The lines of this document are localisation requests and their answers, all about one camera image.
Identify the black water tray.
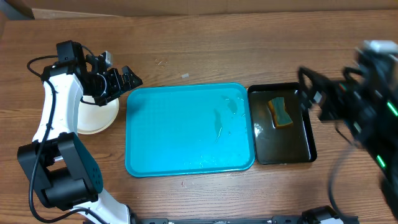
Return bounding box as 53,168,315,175
248,83,317,165

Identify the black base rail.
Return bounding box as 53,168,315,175
83,205,360,224

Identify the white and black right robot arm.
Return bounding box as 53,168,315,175
297,40,397,216

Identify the white plate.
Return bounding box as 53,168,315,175
77,99,119,134

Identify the green and yellow sponge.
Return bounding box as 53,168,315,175
267,97,293,129

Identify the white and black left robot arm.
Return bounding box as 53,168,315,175
17,40,143,223

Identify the teal plastic tray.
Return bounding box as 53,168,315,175
125,83,254,177

